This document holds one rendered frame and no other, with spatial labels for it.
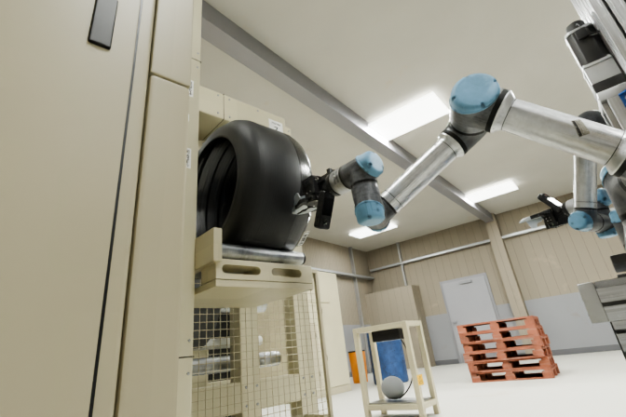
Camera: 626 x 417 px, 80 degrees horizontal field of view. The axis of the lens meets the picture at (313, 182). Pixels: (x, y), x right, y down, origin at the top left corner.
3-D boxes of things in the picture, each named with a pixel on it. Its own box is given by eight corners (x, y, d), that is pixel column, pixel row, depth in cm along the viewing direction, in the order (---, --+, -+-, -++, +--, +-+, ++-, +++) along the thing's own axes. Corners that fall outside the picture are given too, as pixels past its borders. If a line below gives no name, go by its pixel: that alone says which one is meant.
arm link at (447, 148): (467, 114, 120) (356, 218, 119) (469, 94, 111) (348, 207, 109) (497, 134, 115) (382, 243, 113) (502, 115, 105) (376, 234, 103)
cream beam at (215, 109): (175, 101, 160) (177, 74, 166) (153, 129, 177) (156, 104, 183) (288, 141, 199) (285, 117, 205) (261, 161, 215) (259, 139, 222)
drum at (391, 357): (385, 382, 730) (375, 327, 773) (415, 379, 695) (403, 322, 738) (367, 385, 682) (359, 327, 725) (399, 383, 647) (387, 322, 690)
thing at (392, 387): (425, 420, 314) (405, 320, 348) (365, 420, 346) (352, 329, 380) (441, 412, 339) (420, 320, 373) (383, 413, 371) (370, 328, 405)
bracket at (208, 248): (213, 261, 102) (213, 226, 106) (157, 289, 128) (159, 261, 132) (224, 262, 104) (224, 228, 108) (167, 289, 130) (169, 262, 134)
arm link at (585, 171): (592, 101, 141) (593, 232, 137) (608, 107, 146) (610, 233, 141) (561, 109, 151) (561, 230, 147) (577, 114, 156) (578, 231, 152)
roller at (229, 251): (207, 247, 112) (208, 260, 109) (213, 239, 110) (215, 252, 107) (296, 256, 134) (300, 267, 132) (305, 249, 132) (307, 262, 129)
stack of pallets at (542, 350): (469, 383, 535) (455, 326, 568) (482, 377, 591) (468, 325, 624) (555, 378, 479) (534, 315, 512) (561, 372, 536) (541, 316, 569)
